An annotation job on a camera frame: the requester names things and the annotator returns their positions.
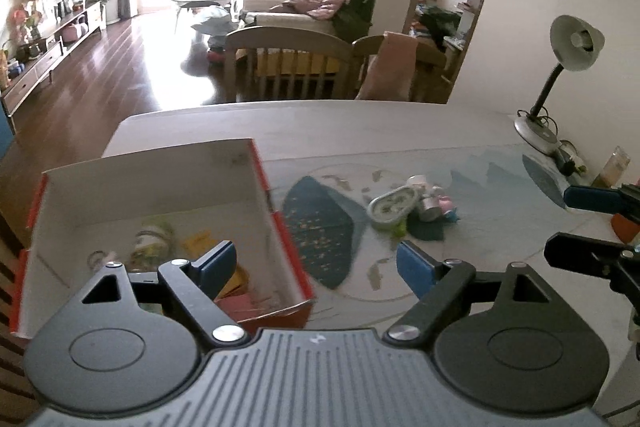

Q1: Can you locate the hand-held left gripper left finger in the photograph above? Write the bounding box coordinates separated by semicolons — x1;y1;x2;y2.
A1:
77;241;249;349

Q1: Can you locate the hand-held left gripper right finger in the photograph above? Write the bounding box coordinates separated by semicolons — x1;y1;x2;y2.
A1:
382;241;557;350

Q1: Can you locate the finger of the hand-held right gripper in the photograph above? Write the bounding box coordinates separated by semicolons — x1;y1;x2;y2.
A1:
544;232;640;281
564;184;640;215

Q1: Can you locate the red cardboard box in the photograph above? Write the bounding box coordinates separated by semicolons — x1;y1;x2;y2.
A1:
10;138;317;340

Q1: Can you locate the clear glass cup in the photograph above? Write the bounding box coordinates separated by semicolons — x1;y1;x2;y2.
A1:
600;146;632;188

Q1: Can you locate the small red object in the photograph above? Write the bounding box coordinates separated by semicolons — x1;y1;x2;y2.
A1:
612;213;640;245

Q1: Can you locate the black power plug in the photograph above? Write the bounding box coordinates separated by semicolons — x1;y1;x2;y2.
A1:
556;141;587;174

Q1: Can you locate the pink card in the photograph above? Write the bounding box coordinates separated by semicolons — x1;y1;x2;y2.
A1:
215;291;282;324

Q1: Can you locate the small silver cylinder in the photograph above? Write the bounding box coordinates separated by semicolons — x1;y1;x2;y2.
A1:
417;196;442;224

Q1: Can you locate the small pink toy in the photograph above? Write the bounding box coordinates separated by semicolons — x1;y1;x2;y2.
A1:
439;196;462;225

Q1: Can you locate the green tape roll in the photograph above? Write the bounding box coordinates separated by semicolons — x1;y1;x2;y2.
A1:
134;217;177;259

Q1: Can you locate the grey gooseneck desk lamp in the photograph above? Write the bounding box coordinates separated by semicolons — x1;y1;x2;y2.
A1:
514;14;607;154

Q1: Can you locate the wooden chair with cloth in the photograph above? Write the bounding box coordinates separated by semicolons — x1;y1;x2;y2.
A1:
352;32;449;104

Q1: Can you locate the pink cloth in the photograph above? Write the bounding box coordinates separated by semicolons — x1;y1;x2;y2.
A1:
357;32;419;102

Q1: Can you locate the wooden slatted dining chair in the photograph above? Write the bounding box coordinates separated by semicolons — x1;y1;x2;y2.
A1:
223;26;357;104

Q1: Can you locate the blue bag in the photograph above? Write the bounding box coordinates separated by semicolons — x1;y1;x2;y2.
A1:
192;4;234;38

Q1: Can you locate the wooden television console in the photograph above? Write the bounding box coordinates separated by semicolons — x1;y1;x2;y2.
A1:
0;1;107;116

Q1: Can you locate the beige sofa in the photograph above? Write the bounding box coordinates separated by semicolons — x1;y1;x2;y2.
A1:
239;0;377;44

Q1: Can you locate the red flower arrangement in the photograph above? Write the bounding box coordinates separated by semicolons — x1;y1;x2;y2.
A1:
7;4;44;58

